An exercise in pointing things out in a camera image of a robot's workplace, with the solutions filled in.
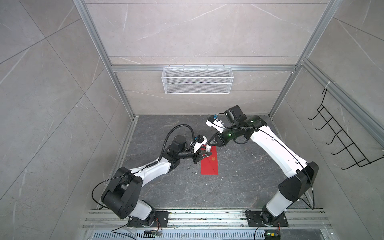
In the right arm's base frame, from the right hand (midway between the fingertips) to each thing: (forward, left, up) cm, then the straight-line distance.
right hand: (210, 141), depth 74 cm
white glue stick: (-3, +1, -2) cm, 4 cm away
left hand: (-1, 0, -6) cm, 6 cm away
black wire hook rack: (-16, -59, +7) cm, 61 cm away
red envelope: (-1, -1, -26) cm, 26 cm away
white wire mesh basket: (+47, +5, +5) cm, 47 cm away
